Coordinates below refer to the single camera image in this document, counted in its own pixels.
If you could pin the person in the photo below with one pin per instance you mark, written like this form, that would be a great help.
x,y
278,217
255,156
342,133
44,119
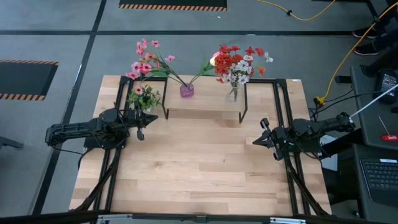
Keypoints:
x,y
365,49

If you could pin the black metal table frame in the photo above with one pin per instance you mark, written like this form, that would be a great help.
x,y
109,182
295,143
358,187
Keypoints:
x,y
275,99

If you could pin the white flower bunch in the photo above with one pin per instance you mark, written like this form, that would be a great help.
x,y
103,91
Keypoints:
x,y
241,67

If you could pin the dark desk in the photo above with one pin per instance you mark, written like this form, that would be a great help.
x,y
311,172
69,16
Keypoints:
x,y
349,174
373,130

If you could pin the wooden shelf with black legs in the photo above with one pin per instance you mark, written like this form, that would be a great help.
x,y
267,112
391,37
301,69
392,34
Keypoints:
x,y
203,96

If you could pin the silver metal bracket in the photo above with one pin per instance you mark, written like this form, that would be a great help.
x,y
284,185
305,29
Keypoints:
x,y
115,219
287,221

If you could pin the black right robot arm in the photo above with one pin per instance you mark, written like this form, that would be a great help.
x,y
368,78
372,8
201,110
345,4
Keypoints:
x,y
323,127

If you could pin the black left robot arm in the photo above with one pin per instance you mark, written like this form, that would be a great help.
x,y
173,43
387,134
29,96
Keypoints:
x,y
77,130

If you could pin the black striped floor mat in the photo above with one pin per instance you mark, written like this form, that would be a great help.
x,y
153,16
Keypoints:
x,y
25,79
172,3

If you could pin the orange flower bunch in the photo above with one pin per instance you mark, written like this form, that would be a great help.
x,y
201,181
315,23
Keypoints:
x,y
258,51

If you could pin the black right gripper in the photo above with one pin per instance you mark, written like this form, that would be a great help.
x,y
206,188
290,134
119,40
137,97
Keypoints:
x,y
278,138

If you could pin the clear glass vase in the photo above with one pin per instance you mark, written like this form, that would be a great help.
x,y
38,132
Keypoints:
x,y
233,93

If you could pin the black device with screen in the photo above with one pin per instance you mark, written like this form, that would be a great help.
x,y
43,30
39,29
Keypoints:
x,y
388,83

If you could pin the red flower bunch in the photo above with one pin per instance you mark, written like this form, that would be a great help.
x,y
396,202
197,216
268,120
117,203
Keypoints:
x,y
225,60

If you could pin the pink flower bunch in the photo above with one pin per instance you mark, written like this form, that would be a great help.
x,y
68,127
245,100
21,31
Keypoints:
x,y
144,67

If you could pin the white rod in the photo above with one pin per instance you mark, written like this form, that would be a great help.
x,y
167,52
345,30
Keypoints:
x,y
382,95

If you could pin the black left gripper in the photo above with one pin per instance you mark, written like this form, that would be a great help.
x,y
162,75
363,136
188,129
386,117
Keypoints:
x,y
135,119

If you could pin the green plant in white pot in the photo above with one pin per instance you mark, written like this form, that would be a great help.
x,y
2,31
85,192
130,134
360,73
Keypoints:
x,y
144,99

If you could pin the peach tulip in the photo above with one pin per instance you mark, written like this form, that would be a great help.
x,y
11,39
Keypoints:
x,y
212,60

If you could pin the black laptop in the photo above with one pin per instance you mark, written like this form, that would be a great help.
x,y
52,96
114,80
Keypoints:
x,y
379,174

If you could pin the black chair base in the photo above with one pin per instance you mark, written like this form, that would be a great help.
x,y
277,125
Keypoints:
x,y
9,142

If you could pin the purple ribbed glass vase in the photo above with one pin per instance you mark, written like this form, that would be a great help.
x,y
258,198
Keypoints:
x,y
186,91

